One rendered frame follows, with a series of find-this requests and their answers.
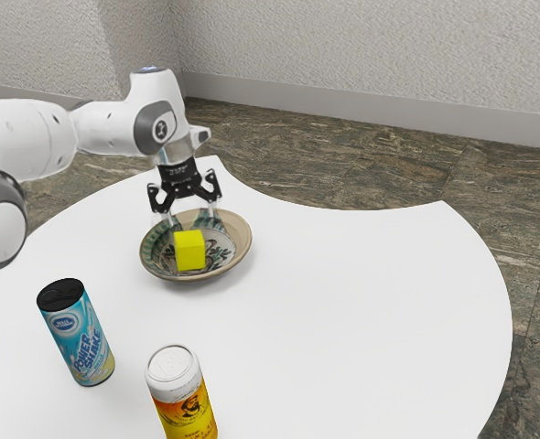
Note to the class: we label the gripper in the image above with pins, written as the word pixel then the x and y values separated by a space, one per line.
pixel 177 175

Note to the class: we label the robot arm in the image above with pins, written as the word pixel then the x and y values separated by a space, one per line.
pixel 41 132

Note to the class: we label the patterned ceramic bowl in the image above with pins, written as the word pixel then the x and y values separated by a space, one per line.
pixel 196 243

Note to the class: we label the yellow block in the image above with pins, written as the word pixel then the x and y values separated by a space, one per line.
pixel 190 251

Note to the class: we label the blue can with black lid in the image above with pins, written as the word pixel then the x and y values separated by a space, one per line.
pixel 75 332

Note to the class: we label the orange can with white lid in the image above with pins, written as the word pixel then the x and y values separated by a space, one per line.
pixel 181 394

